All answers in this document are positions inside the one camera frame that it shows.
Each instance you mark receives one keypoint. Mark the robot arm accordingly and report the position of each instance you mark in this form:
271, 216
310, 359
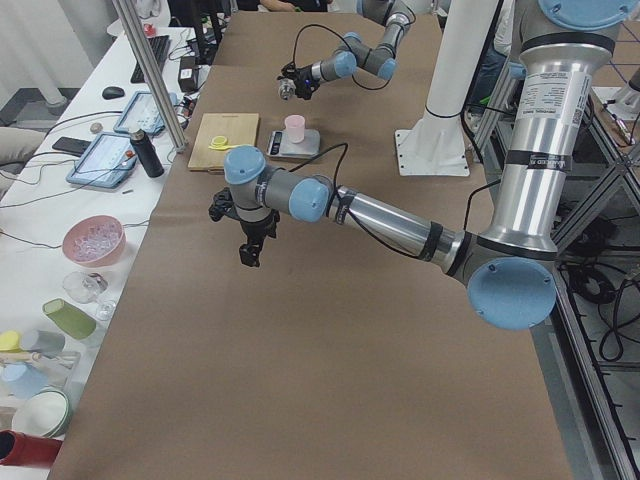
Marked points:
506, 269
352, 54

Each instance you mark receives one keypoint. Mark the black smartphone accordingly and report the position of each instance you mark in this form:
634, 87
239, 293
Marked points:
71, 145

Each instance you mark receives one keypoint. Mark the blue teach pendant far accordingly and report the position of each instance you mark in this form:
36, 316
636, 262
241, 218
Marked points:
141, 111

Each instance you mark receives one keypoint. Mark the glass sauce bottle metal spout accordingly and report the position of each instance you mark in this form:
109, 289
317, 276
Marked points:
286, 88

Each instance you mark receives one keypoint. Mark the black computer mouse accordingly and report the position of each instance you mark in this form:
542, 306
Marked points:
113, 92

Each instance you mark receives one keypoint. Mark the aluminium frame post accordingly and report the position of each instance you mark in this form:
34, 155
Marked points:
144, 56

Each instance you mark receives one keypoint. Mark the black thermos bottle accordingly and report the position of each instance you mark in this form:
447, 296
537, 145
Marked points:
145, 151

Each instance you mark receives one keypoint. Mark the lemon slice front bottom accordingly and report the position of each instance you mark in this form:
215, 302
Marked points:
219, 139

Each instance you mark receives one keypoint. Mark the yellow plastic knife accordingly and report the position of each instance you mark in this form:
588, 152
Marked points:
223, 147

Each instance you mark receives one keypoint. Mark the grey plastic cup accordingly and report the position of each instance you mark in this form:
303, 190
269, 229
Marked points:
42, 341

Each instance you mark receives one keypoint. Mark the blue teach pendant near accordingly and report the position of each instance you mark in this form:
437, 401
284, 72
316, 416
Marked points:
106, 163

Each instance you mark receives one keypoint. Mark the yellow plastic cup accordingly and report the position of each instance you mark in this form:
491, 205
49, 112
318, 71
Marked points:
10, 341

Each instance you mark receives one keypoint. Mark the blue teach pendant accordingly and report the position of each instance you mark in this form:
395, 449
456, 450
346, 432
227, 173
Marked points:
141, 111
106, 163

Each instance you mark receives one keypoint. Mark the light blue plastic cup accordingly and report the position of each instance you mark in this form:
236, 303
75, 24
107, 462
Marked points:
24, 380

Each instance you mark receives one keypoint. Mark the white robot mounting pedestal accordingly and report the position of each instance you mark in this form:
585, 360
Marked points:
434, 146

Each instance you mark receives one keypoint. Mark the pink bowl with ice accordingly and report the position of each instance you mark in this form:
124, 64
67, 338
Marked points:
95, 241

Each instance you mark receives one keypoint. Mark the black power adapter box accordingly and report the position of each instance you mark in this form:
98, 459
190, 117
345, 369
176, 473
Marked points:
188, 75

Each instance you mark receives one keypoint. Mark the digital kitchen scale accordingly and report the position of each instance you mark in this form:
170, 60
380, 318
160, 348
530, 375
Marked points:
280, 146

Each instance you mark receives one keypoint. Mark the pink plastic cup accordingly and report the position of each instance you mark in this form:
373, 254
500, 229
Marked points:
295, 126

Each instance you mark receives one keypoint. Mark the bamboo cutting board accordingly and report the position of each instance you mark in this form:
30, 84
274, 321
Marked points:
218, 134

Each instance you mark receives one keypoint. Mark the white green rimmed bowl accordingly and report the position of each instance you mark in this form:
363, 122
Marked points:
47, 414

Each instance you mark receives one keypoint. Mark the clear wine glass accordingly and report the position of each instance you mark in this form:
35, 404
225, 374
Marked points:
88, 288

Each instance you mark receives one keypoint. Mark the red cylindrical container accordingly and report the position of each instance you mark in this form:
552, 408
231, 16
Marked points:
20, 449

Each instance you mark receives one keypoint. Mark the green plastic cup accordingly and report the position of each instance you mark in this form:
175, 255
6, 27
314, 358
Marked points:
70, 319

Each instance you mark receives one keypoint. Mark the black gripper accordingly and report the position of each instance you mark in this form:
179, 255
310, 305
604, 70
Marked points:
300, 80
253, 230

